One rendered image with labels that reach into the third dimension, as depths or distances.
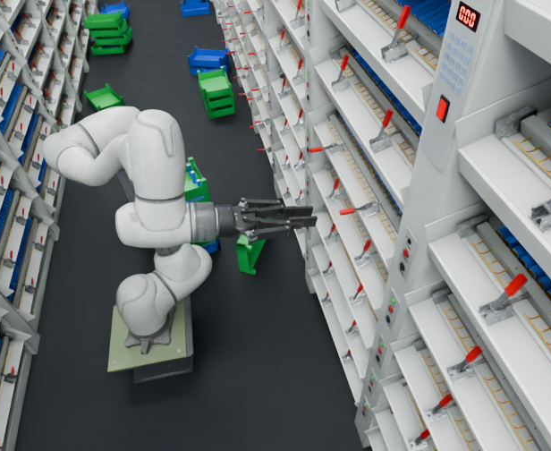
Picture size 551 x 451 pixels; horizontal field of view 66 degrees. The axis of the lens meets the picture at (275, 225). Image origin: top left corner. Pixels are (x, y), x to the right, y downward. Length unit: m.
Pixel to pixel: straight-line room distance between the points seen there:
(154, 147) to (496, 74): 0.58
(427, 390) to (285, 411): 0.85
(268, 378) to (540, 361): 1.33
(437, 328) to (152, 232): 0.61
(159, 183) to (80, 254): 1.68
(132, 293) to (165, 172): 0.81
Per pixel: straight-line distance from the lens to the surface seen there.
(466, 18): 0.61
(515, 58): 0.62
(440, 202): 0.72
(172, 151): 0.86
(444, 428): 1.05
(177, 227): 0.91
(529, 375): 0.68
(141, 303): 1.60
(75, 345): 2.17
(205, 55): 4.05
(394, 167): 0.91
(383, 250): 1.02
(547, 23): 0.52
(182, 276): 1.65
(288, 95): 1.95
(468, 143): 0.66
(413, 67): 0.82
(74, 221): 2.73
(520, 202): 0.59
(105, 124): 1.41
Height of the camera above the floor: 1.70
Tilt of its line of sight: 46 degrees down
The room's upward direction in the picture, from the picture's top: 4 degrees counter-clockwise
